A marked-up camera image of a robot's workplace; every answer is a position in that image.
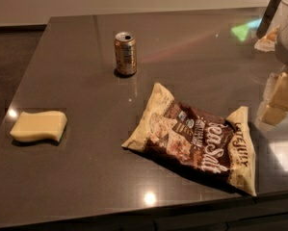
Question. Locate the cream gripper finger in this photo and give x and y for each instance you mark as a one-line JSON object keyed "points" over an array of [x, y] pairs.
{"points": [[274, 107]]}

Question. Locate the orange soda can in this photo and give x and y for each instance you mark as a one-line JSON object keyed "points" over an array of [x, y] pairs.
{"points": [[126, 54]]}

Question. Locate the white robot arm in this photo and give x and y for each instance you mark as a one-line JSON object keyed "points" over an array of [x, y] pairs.
{"points": [[273, 37]]}

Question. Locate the sea salt chip bag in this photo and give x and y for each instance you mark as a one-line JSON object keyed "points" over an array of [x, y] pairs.
{"points": [[208, 144]]}

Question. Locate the dark board in background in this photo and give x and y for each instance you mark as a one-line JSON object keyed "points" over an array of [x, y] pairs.
{"points": [[267, 18]]}

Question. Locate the yellow sponge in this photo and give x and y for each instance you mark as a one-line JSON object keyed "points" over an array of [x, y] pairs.
{"points": [[39, 126]]}

